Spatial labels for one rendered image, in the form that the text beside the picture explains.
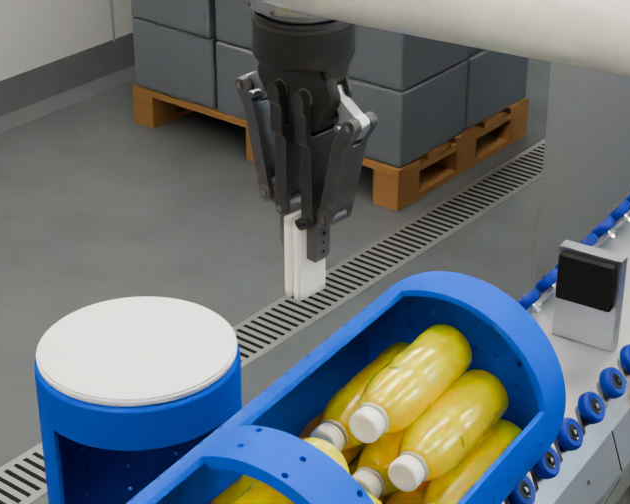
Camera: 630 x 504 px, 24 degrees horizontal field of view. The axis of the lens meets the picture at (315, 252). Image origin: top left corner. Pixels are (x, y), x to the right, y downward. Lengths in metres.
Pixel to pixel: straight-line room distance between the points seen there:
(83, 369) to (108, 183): 3.01
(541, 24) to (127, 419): 1.23
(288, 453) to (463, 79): 3.50
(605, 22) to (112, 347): 1.33
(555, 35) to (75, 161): 4.41
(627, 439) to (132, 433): 0.72
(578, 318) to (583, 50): 1.46
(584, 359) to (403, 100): 2.47
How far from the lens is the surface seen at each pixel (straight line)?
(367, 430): 1.64
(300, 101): 1.06
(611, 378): 2.11
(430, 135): 4.79
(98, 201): 4.85
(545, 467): 1.93
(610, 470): 2.12
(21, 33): 5.53
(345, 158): 1.06
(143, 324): 2.08
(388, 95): 4.62
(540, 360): 1.76
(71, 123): 5.48
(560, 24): 0.80
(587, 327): 2.25
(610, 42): 0.81
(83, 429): 1.97
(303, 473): 1.46
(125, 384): 1.95
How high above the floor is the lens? 2.09
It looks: 28 degrees down
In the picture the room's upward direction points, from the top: straight up
